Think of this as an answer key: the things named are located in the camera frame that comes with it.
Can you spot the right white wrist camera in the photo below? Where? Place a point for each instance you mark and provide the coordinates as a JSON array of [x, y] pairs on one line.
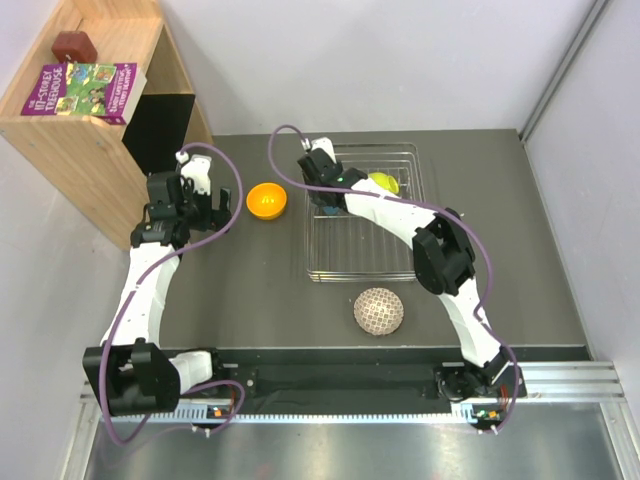
[[324, 144]]

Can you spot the metal wire dish rack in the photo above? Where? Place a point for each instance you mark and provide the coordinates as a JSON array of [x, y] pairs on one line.
[[345, 248]]

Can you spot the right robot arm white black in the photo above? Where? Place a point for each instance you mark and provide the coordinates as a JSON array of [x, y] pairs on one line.
[[443, 262]]

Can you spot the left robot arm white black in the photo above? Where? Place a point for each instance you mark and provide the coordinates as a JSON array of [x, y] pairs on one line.
[[128, 369]]

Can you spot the lime green bowl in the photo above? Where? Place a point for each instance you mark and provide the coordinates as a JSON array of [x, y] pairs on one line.
[[386, 182]]

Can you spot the orange yellow bowl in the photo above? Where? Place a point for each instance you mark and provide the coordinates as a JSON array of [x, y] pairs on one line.
[[267, 201]]

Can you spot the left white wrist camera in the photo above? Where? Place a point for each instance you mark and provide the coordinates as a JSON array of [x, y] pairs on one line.
[[195, 167]]

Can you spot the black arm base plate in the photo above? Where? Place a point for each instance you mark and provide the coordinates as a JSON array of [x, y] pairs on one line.
[[357, 380]]

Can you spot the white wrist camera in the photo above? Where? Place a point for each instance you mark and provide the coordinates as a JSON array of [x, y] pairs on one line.
[[195, 167], [324, 144]]

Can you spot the purple treehouse book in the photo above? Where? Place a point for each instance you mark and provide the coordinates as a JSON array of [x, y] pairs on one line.
[[109, 92]]

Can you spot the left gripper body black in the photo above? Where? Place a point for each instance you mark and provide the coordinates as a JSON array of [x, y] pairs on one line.
[[196, 208]]

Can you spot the wooden shelf unit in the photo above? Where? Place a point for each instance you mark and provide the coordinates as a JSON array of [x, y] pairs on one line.
[[83, 157]]

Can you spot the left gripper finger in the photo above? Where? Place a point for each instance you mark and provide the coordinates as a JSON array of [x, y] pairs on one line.
[[219, 219], [224, 198]]

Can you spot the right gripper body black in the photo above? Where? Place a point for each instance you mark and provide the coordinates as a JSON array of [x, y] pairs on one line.
[[315, 195]]

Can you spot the patterned beige upturned bowl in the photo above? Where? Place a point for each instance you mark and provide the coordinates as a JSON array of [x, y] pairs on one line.
[[378, 311]]

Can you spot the dark red block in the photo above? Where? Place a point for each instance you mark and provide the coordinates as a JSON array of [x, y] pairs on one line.
[[74, 46]]

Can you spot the aluminium rail frame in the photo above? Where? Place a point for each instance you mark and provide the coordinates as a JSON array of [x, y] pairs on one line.
[[573, 423]]

